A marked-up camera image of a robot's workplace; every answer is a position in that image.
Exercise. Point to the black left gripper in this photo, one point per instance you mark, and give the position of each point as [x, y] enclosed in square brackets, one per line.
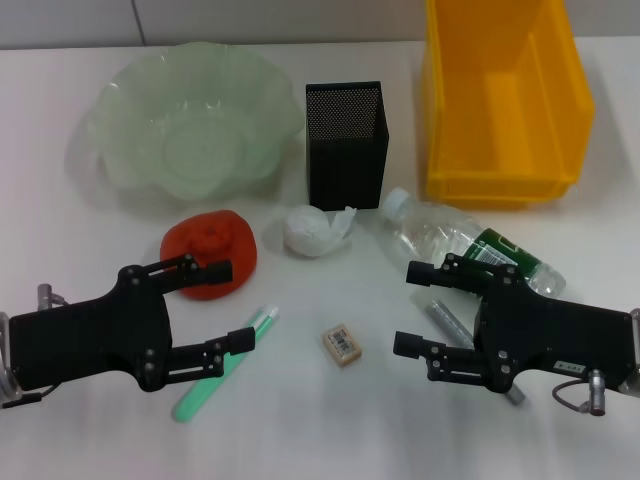
[90, 340]

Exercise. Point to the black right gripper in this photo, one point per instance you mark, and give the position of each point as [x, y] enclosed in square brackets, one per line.
[550, 340]

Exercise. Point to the red-orange fruit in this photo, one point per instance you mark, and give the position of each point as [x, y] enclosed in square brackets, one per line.
[235, 240]

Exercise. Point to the clear water bottle green label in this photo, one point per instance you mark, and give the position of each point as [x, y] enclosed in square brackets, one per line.
[435, 232]

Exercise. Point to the white paper ball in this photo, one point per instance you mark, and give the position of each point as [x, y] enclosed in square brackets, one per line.
[307, 232]

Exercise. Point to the grey pen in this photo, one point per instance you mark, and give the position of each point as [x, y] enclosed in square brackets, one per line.
[447, 322]

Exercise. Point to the mint green pen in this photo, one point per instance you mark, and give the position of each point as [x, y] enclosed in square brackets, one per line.
[195, 395]

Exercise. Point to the beige eraser with barcode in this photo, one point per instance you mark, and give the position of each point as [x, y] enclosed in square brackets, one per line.
[342, 346]

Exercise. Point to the black mesh pen holder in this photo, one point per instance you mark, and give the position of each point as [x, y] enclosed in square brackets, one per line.
[345, 160]

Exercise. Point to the pale green glass fruit plate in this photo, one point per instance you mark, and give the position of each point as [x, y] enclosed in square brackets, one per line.
[190, 120]

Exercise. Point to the silver left gripper connector stub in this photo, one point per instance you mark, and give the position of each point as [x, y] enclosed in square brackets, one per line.
[47, 295]

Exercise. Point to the yellow plastic bin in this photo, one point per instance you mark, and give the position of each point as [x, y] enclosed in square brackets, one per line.
[500, 125]

